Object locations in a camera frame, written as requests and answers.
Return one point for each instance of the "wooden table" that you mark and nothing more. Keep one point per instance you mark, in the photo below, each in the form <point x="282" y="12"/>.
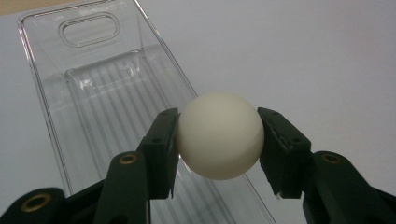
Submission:
<point x="18" y="4"/>

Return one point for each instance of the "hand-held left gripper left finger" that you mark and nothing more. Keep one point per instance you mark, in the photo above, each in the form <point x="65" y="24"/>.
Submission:
<point x="158" y="146"/>

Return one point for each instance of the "clear plastic container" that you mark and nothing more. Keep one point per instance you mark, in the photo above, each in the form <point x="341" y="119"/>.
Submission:
<point x="93" y="93"/>

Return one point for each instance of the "white ball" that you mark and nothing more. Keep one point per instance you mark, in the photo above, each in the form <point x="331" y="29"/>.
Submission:
<point x="219" y="135"/>

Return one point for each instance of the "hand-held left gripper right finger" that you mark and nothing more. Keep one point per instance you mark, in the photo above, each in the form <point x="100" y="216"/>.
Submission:
<point x="286" y="149"/>

